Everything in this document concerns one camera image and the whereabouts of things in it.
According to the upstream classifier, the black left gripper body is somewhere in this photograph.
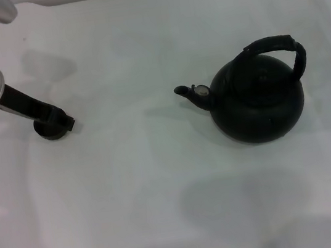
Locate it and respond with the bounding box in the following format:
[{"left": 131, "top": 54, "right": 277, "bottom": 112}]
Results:
[{"left": 0, "top": 76, "right": 60, "bottom": 131}]

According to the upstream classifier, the small black teacup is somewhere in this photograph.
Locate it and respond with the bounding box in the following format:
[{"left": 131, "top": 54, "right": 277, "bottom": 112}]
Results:
[{"left": 33, "top": 115, "right": 73, "bottom": 144}]

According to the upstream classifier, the black teapot with arched handle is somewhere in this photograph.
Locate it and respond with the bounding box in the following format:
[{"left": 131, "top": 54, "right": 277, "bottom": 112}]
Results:
[{"left": 167, "top": 31, "right": 320, "bottom": 155}]

